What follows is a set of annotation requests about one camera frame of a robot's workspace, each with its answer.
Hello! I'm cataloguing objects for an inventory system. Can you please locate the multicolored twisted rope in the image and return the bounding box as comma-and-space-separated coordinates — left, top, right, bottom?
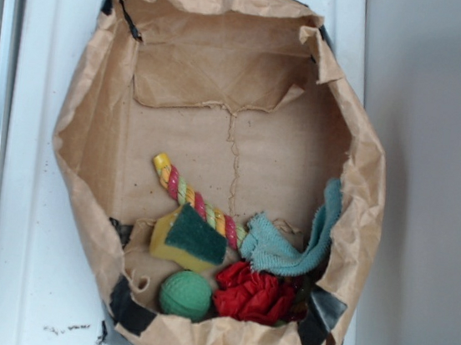
142, 151, 256, 252

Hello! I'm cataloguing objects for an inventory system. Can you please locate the yellow and green sponge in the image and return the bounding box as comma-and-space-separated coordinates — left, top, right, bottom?
149, 204, 227, 272

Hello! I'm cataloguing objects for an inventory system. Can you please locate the light blue towel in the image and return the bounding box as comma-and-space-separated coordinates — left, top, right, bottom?
240, 179, 342, 277

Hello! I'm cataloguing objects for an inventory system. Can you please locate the brown paper-lined bin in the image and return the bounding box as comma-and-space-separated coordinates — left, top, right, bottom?
53, 0, 386, 345

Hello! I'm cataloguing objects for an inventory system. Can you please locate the red crumpled cloth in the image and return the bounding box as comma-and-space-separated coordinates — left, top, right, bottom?
212, 261, 296, 326

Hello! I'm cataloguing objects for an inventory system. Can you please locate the green textured ball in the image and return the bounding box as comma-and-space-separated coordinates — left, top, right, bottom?
159, 271, 212, 322

